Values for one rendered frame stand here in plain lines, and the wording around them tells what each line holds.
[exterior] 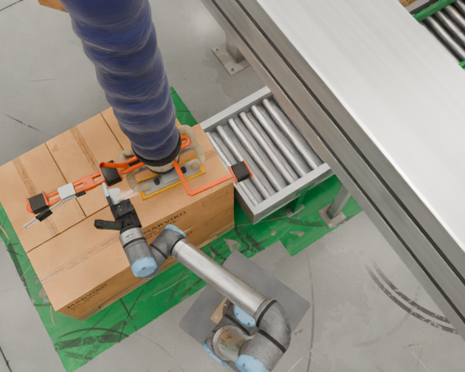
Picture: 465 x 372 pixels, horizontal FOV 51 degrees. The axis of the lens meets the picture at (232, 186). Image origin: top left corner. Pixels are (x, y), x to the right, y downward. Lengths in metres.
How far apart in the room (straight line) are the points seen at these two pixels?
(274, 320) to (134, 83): 0.92
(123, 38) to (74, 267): 1.82
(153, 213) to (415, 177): 2.27
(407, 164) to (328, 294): 3.11
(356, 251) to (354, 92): 3.19
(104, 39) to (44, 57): 2.97
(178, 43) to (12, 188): 1.81
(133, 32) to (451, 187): 1.22
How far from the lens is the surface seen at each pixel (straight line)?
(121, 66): 1.57
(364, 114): 0.39
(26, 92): 4.30
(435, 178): 0.38
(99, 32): 1.47
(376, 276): 3.56
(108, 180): 2.34
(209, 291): 2.66
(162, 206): 2.59
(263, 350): 1.74
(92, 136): 3.30
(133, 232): 1.86
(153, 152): 2.14
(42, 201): 2.40
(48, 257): 3.10
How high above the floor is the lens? 3.38
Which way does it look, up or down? 69 degrees down
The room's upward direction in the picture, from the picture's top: 1 degrees counter-clockwise
